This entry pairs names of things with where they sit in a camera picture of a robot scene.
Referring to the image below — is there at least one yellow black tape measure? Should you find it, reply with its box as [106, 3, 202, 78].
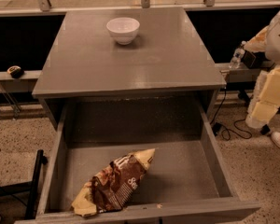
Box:
[7, 65, 24, 78]

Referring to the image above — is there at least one open grey top drawer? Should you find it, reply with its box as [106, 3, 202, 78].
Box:
[18, 96, 259, 224]

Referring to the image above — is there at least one brown chip bag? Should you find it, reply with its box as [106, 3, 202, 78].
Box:
[72, 148, 155, 217]

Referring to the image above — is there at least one black table leg stand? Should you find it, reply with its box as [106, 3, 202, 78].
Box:
[238, 90, 271, 135]

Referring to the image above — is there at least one black metal chair frame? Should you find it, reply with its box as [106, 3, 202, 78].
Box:
[0, 107, 49, 220]

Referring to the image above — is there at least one grey cabinet counter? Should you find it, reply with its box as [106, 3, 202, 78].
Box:
[32, 7, 227, 131]

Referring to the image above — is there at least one clear plastic water bottle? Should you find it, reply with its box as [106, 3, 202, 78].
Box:
[229, 41, 246, 69]

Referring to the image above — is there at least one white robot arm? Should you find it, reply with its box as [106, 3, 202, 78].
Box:
[245, 10, 280, 129]

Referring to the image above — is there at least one white ceramic bowl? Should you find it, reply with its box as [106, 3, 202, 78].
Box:
[106, 17, 140, 45]

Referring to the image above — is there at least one small black box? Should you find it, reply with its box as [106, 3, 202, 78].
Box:
[243, 51, 262, 69]

